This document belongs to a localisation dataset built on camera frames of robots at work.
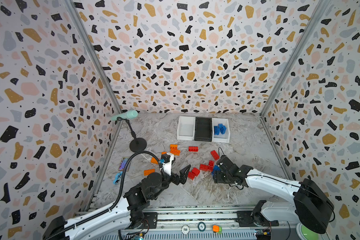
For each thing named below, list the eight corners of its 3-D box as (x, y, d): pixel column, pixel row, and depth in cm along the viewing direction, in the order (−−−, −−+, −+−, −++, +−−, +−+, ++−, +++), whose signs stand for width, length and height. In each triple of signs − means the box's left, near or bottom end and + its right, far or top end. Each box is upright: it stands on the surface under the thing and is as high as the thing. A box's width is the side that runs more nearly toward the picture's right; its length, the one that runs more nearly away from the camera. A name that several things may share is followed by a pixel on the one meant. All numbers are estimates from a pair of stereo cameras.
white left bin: (177, 141, 107) (177, 135, 102) (178, 122, 119) (178, 116, 113) (195, 141, 107) (195, 135, 102) (194, 122, 119) (195, 116, 114)
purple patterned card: (119, 171, 92) (117, 169, 90) (123, 158, 97) (121, 157, 96) (128, 171, 92) (127, 169, 90) (131, 158, 98) (130, 157, 96)
